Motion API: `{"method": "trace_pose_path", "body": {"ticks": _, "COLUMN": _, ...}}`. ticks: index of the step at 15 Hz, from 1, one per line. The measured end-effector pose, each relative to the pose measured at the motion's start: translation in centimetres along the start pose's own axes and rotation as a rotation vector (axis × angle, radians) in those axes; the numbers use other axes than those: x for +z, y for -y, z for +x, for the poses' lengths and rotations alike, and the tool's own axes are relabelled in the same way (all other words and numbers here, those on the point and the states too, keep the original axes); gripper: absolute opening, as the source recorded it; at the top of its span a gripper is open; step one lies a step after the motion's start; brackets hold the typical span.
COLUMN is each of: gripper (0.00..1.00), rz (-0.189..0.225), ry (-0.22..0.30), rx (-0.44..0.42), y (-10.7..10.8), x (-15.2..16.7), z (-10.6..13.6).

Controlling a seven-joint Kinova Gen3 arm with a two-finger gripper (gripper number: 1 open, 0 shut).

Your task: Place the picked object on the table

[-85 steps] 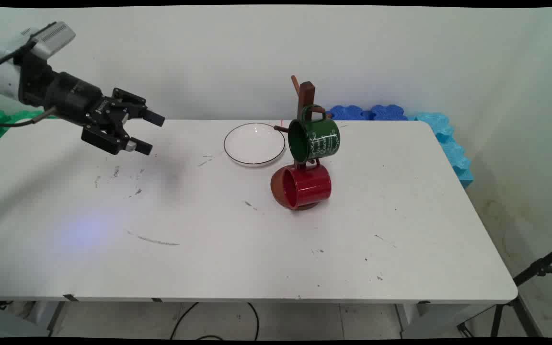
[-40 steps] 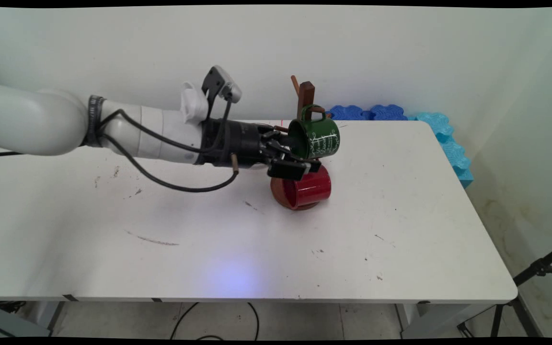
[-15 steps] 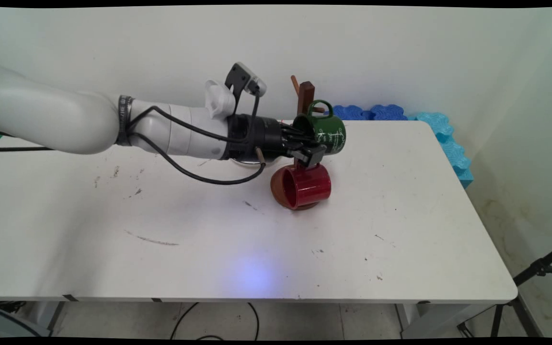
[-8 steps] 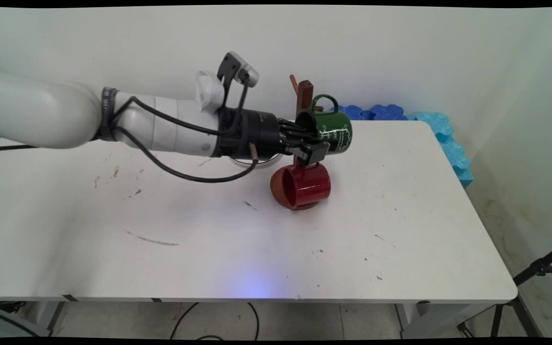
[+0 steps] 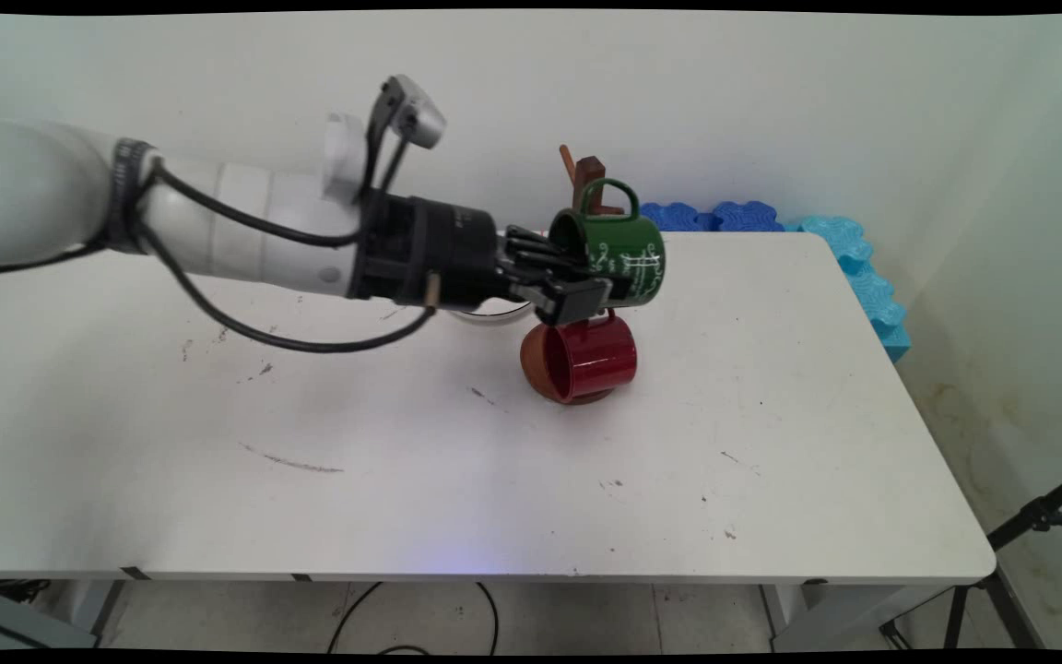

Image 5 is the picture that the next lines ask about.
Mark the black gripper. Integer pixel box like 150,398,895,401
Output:
350,191,614,326

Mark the green enamel mug white print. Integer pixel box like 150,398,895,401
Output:
547,177,667,311

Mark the white plate with dark rim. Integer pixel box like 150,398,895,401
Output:
445,299,538,326

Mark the red enamel mug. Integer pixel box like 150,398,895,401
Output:
540,308,640,406

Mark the brown wooden mug tree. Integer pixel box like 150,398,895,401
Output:
519,145,641,408

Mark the dark blue foam mat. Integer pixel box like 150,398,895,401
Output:
712,201,786,233
638,203,716,233

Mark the light blue foam mat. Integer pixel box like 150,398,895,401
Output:
784,216,913,363

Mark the black tripod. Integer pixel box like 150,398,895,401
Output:
879,463,1062,652

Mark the grey table leg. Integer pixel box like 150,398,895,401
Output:
61,579,132,648

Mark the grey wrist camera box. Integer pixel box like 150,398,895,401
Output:
381,75,448,151

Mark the black cable with metal plug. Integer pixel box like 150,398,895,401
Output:
0,219,443,355

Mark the black camera cable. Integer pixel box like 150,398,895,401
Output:
147,81,408,251

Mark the black floor cable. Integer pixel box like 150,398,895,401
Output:
325,581,501,657

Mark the black cable strap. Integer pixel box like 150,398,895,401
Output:
108,137,161,256

